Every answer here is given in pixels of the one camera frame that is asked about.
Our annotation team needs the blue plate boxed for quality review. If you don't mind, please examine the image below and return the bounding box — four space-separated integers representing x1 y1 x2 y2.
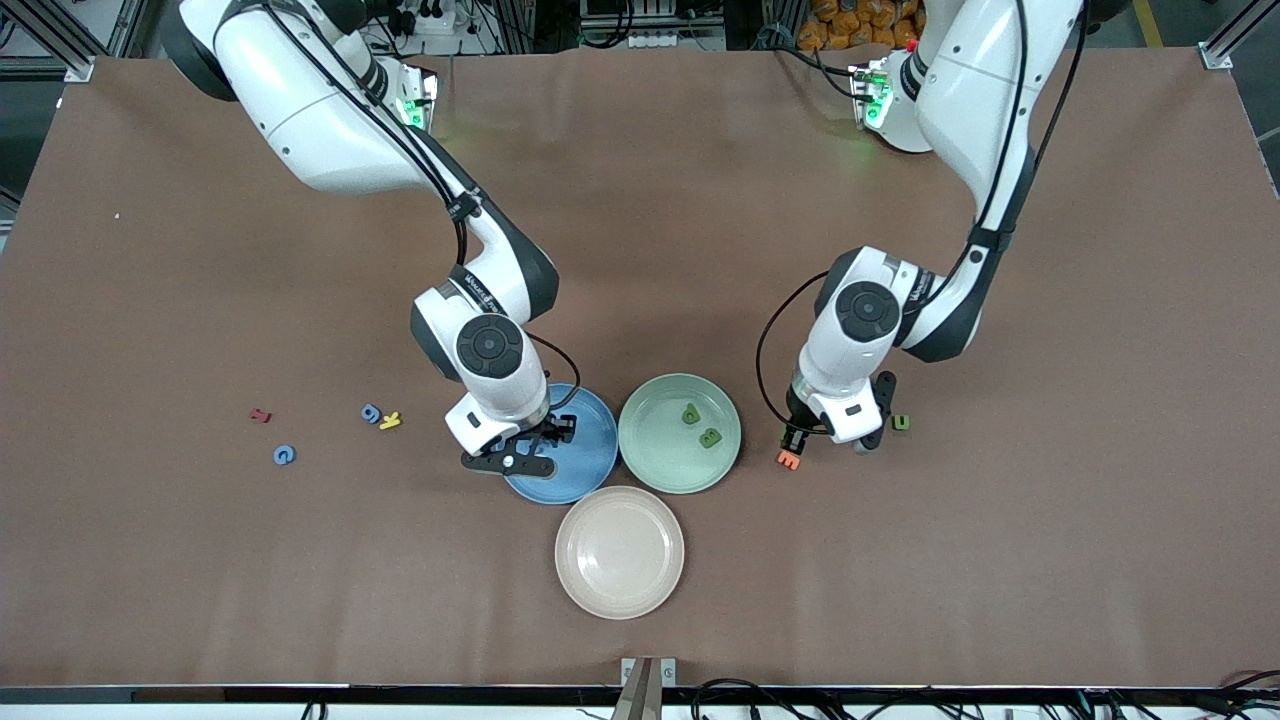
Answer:
503 383 620 505

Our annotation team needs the green plate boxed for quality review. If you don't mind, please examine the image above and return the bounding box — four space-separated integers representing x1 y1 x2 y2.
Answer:
617 373 743 495

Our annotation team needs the beige plate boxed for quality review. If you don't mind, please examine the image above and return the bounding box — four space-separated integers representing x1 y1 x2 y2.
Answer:
554 486 686 621

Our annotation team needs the brown table cover sheet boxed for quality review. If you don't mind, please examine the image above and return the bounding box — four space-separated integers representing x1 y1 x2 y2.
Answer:
0 45 1280 691

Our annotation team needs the orange objects pile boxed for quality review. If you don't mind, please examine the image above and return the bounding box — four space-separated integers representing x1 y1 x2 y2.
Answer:
797 0 926 51

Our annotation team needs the white square power strip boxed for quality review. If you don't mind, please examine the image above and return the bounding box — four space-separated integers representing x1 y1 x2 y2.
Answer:
395 5 459 38

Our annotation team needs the black looped floor cable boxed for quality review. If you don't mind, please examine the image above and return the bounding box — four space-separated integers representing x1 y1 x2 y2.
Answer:
690 678 801 720

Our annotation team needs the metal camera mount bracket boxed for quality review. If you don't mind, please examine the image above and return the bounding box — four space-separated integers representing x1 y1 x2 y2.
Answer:
620 657 678 720

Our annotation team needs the aluminium frame corner post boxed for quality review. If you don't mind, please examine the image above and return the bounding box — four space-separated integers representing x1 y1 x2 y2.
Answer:
0 0 96 83
1200 0 1280 71

